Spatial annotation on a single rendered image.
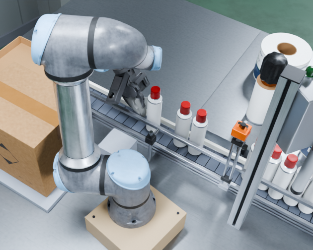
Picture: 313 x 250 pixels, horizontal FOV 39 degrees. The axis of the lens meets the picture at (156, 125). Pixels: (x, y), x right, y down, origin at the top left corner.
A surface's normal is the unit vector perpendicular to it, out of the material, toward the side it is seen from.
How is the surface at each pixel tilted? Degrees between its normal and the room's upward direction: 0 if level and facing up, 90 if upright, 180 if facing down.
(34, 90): 0
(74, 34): 36
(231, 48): 0
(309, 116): 90
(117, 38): 45
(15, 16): 90
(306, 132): 90
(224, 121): 0
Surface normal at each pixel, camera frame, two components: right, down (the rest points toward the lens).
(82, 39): -0.08, 0.07
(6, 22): 0.74, 0.54
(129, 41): 0.73, -0.03
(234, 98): 0.05, -0.65
